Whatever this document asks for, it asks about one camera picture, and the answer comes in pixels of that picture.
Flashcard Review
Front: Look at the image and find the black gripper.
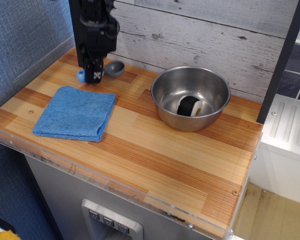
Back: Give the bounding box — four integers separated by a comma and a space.
76, 0, 120, 84

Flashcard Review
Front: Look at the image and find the blue handled grey spoon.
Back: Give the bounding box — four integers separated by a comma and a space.
76, 61, 126, 83

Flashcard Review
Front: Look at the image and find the blue folded cloth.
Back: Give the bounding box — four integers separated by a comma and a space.
32, 86, 116, 142

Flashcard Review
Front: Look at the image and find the toy sushi roll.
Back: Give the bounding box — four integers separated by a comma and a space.
176, 95, 203, 117

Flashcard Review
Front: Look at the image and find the stainless steel bowl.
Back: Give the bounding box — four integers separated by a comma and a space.
150, 66, 231, 132

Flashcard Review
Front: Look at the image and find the clear acrylic edge guard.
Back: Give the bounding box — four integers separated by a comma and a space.
0, 120, 262, 240

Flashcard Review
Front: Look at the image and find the silver dispenser button panel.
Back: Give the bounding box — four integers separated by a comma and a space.
81, 198, 144, 240

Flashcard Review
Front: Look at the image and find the yellow object at corner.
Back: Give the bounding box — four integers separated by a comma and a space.
0, 230, 21, 240

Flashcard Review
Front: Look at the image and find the white toy sink unit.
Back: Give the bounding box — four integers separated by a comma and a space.
249, 94, 300, 203

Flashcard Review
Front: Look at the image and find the dark grey right post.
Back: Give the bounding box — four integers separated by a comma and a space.
256, 0, 300, 124

